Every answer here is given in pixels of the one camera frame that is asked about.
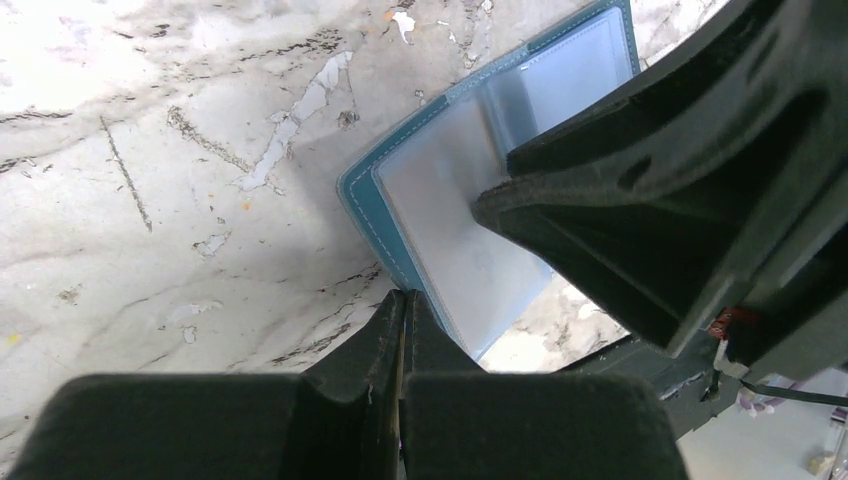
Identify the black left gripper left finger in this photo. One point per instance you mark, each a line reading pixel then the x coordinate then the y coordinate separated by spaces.
pixel 336 420

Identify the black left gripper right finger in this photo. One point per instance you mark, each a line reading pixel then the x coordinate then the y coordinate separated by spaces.
pixel 462 422

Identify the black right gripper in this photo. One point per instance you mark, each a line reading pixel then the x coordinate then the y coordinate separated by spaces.
pixel 713 183

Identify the blue leather card holder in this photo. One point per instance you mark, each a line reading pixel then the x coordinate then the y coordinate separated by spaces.
pixel 410 194

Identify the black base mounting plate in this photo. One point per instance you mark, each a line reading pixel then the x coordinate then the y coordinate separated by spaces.
pixel 692 391

